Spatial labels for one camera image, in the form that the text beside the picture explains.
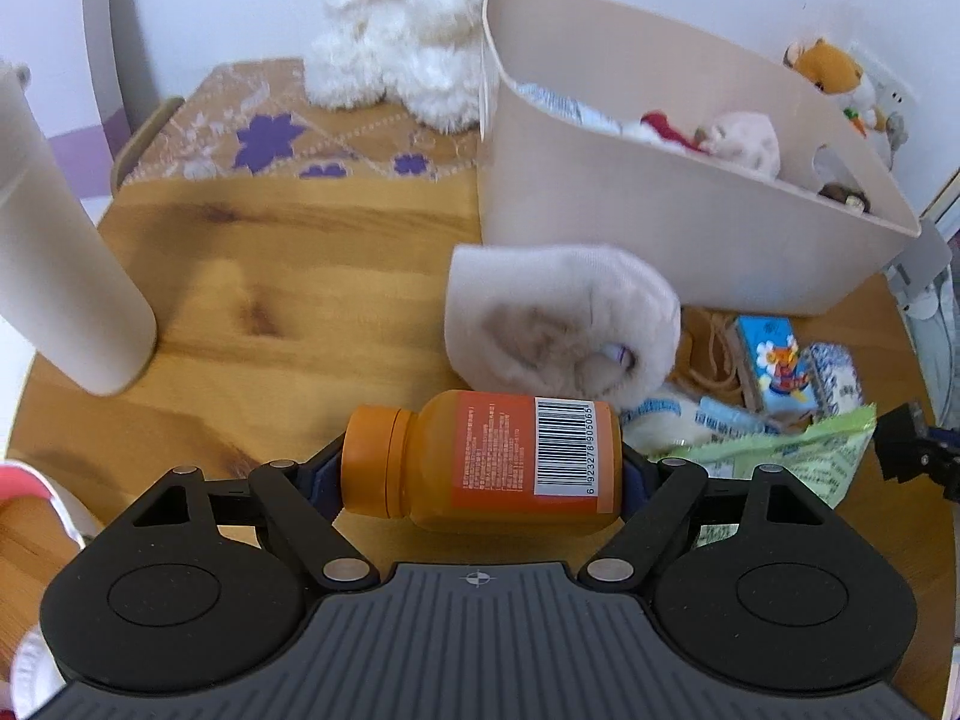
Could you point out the white purple furniture board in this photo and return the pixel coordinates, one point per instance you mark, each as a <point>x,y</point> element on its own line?
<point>112,52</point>

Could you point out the red white small toy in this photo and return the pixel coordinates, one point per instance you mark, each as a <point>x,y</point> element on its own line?
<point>667,129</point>

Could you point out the beige plastic storage bin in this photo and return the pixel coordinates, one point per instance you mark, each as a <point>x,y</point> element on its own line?
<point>637,225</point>

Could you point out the green snack packet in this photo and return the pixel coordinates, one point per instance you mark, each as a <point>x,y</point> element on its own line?
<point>802,457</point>

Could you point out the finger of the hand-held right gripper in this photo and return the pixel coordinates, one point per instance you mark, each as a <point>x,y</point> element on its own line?
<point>904,444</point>

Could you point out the white sheep plush toy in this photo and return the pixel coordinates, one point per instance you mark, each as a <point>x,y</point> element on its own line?
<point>420,52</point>

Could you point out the brown hair claw clip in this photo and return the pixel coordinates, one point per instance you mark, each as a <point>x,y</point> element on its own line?
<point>709,360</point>

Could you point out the red white headphones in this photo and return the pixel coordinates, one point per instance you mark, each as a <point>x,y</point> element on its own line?
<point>19,478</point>

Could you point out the white blue printed packet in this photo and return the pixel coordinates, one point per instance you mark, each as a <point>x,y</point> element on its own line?
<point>570,106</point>
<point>697,424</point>

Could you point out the purple flower patterned table mat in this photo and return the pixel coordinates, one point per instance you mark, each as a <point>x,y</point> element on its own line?
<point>262,139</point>

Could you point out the white plastic device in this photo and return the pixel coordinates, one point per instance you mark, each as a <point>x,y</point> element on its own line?
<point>926,259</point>

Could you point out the blue white patterned packet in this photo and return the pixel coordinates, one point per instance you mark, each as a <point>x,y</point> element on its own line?
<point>836,379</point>

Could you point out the light wooden furniture edge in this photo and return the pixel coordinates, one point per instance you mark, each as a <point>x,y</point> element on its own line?
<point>142,141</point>

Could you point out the orange pill bottle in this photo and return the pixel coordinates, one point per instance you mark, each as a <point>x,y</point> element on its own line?
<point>465,465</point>

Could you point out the white wall socket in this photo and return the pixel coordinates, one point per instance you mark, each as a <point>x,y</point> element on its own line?
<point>896,94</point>

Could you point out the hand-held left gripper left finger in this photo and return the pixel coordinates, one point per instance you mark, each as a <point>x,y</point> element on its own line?
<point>321,481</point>

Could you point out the blue cartoon small box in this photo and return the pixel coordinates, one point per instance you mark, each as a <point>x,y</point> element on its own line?
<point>776,364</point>

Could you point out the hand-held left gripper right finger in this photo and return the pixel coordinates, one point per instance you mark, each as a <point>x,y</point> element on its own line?
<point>637,481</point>

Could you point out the wooden desktop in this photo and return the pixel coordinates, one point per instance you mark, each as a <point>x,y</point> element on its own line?
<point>262,330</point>

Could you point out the dark patterned snack packet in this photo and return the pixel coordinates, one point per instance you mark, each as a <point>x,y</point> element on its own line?
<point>846,199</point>

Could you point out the white thermos bottle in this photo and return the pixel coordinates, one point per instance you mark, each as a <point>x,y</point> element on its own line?
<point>60,255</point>

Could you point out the orange white hamster plush toy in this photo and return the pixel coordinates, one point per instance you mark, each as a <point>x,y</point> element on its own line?
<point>832,67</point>

